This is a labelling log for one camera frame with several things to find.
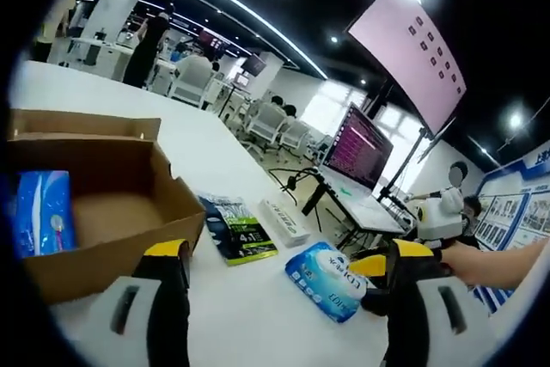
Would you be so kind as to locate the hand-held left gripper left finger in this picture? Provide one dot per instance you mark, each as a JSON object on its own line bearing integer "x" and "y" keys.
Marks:
{"x": 165, "y": 298}

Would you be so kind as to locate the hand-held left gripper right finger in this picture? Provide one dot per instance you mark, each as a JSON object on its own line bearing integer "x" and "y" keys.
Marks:
{"x": 412, "y": 307}

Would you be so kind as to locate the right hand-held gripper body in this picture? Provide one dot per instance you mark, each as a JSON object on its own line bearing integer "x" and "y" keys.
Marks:
{"x": 442, "y": 221}

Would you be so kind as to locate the blue white wipes pack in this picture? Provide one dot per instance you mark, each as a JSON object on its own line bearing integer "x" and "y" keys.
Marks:
{"x": 322, "y": 281}

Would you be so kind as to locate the black green soft item packet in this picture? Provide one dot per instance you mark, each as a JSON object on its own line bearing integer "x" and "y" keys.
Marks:
{"x": 240, "y": 234}

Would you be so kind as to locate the white long carton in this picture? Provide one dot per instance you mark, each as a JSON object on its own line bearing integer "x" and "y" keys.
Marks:
{"x": 283, "y": 223}

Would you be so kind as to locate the brown cardboard shoe box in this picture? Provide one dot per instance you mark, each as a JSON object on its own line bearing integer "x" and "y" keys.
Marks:
{"x": 116, "y": 178}

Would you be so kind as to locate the blue soft packet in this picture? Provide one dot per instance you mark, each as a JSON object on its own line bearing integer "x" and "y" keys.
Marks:
{"x": 43, "y": 208}

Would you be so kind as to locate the person's right hand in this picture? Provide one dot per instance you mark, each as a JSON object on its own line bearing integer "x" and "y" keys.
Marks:
{"x": 462, "y": 261}

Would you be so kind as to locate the black screen stand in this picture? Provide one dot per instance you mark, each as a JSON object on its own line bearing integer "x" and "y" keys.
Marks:
{"x": 401, "y": 169}

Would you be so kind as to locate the black tripod stand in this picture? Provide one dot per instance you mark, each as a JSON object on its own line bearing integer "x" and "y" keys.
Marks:
{"x": 311, "y": 201}

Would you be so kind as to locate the laptop with purple screen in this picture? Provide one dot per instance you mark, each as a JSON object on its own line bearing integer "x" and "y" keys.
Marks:
{"x": 356, "y": 148}

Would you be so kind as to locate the white office chair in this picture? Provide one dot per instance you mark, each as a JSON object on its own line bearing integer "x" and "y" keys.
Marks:
{"x": 266, "y": 126}
{"x": 189, "y": 87}
{"x": 294, "y": 139}

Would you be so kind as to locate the hanging dark display screen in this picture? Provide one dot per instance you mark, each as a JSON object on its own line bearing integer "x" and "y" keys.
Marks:
{"x": 253, "y": 64}

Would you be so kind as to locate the white office desk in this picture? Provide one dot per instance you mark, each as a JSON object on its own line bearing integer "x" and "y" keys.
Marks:
{"x": 103, "y": 55}

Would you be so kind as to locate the hanging red display screen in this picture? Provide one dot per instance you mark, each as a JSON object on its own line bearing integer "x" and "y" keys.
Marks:
{"x": 215, "y": 40}

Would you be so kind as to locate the blue framed wall board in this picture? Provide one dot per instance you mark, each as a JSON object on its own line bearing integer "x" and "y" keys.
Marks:
{"x": 515, "y": 212}

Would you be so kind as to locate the large pink wall screen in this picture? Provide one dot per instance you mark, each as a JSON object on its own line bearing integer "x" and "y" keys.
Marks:
{"x": 404, "y": 49}

